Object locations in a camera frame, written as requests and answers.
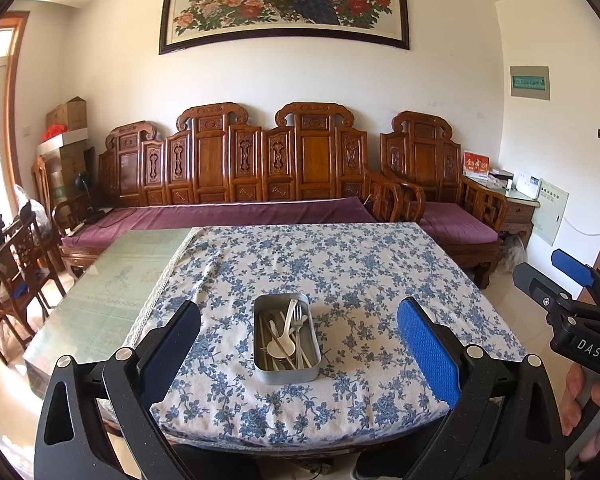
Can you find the framed peacock flower painting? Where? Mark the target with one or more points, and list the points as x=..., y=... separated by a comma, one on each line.
x=280, y=5

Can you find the carved wooden armchair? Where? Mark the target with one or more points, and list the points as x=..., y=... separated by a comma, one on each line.
x=425, y=160

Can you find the red desk calendar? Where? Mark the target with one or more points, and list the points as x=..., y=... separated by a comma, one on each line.
x=476, y=165

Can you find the black desk lamp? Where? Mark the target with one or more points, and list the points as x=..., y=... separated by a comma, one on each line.
x=84, y=187

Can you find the white device box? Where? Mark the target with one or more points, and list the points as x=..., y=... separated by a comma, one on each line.
x=527, y=185

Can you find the white metal panel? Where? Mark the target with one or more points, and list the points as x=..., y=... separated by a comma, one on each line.
x=550, y=212

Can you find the blue floral tablecloth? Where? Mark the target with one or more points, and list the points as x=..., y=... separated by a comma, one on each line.
x=280, y=260

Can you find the carved wooden sofa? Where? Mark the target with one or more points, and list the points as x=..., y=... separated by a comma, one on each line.
x=210, y=165

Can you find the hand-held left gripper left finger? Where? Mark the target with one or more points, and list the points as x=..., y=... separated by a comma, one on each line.
x=177, y=337

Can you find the small white plastic spoon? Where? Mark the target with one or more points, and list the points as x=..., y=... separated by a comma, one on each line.
x=273, y=329

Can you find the rectangular metal tin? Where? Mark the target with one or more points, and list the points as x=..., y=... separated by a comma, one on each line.
x=312, y=350

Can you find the wooden side table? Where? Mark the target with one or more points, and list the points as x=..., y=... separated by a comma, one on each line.
x=520, y=210

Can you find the large cardboard box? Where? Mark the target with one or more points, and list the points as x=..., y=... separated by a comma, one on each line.
x=67, y=175

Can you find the crumpled translucent plastic bag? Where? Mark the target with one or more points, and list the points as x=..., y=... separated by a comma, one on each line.
x=514, y=255

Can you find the dark wooden chair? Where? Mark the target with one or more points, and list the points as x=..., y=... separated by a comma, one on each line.
x=22, y=275

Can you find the person's right hand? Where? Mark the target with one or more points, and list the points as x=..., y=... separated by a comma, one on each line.
x=575, y=400

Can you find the purple sofa cushion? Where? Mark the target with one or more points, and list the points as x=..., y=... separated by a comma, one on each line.
x=230, y=212

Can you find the grey wall electrical box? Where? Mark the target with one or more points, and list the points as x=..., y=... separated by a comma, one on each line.
x=530, y=82

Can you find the purple armchair cushion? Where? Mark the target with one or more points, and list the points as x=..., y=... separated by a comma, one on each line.
x=460, y=222

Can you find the brown cardboard box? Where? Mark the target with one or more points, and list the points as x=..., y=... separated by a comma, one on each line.
x=67, y=112

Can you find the clear plastic bag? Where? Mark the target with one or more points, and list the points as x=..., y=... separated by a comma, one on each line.
x=30, y=205

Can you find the brown wooden chopstick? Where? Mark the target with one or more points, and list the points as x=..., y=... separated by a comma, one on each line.
x=279, y=344

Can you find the metal fork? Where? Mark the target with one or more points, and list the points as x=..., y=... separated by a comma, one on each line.
x=299, y=316

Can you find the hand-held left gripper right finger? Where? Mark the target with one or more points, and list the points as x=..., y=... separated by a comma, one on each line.
x=427, y=350

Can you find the white flat box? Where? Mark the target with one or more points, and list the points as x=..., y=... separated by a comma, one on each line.
x=65, y=140

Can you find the wooden door frame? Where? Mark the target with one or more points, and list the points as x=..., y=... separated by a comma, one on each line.
x=12, y=110

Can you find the red cloth bundle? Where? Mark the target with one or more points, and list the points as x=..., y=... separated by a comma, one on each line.
x=52, y=132

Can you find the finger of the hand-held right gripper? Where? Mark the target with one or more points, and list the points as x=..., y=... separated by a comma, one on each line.
x=545, y=295
x=574, y=267

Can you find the large white plastic spoon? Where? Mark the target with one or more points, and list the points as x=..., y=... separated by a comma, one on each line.
x=283, y=349

